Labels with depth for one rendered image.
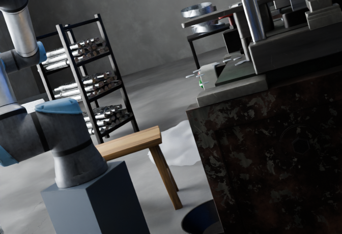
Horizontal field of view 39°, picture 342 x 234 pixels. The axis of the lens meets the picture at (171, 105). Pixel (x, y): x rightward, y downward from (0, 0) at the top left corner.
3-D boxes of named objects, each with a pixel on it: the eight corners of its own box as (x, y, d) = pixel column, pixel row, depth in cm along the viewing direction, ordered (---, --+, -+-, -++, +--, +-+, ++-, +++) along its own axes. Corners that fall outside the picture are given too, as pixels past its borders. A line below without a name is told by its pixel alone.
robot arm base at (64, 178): (46, 189, 137) (34, 157, 135) (81, 167, 149) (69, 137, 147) (85, 186, 128) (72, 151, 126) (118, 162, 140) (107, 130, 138)
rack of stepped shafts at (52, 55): (110, 154, 338) (63, 22, 320) (65, 159, 364) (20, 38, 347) (144, 132, 372) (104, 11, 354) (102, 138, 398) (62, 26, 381)
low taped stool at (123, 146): (109, 233, 210) (82, 162, 203) (112, 211, 233) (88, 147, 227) (184, 208, 210) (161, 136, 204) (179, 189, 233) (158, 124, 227)
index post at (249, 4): (253, 42, 98) (239, -4, 96) (253, 40, 101) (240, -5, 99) (266, 38, 97) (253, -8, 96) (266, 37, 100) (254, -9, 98)
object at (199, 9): (206, 101, 411) (178, 10, 396) (203, 91, 455) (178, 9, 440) (252, 87, 408) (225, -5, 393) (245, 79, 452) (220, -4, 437)
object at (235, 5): (196, 77, 115) (179, 22, 112) (205, 66, 128) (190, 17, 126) (302, 47, 108) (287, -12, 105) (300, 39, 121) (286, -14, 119)
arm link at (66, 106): (94, 139, 132) (78, 92, 130) (47, 157, 129) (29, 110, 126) (88, 133, 144) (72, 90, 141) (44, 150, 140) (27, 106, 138)
